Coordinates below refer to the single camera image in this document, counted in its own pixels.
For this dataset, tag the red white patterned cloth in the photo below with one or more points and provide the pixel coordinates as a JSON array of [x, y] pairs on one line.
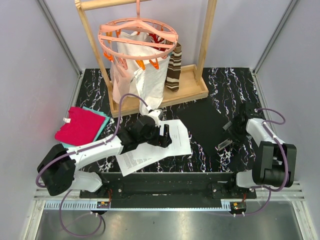
[[158, 40]]

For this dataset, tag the white hanging towel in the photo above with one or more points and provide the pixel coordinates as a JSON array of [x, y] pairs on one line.
[[148, 84]]

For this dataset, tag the white printed text sheet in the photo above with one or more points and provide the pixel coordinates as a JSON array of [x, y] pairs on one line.
[[135, 162]]

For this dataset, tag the pink round clip hanger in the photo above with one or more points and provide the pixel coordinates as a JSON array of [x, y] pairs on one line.
[[108, 36]]

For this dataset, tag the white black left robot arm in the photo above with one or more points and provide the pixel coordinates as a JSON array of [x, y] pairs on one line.
[[60, 169]]

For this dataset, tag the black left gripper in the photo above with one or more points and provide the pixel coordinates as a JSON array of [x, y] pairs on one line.
[[164, 141]]

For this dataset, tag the aluminium frame rail left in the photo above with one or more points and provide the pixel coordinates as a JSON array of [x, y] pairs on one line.
[[44, 8]]

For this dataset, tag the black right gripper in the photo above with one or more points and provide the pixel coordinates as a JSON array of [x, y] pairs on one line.
[[240, 138]]

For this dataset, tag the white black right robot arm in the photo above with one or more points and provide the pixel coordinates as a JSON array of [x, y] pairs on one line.
[[275, 162]]

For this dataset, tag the red folded shirt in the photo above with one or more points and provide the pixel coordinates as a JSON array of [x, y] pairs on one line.
[[80, 126]]

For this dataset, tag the white signature form sheet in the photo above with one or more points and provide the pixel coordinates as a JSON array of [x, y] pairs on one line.
[[180, 145]]

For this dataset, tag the pink hanging cloth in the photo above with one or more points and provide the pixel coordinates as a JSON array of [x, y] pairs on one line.
[[120, 79]]

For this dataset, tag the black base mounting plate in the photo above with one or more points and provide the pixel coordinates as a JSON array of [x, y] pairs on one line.
[[168, 190]]

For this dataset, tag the brown striped sock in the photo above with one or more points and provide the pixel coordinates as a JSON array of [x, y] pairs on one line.
[[172, 81]]

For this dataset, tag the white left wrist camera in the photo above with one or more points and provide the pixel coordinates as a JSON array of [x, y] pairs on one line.
[[156, 115]]

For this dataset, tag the silver folder clip mechanism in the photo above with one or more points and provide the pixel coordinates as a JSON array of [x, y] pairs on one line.
[[225, 143]]

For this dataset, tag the teal folded cloth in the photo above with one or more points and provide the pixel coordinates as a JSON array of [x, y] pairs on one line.
[[103, 122]]

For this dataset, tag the wooden drying rack frame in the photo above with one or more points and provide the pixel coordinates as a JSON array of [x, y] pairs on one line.
[[192, 84]]

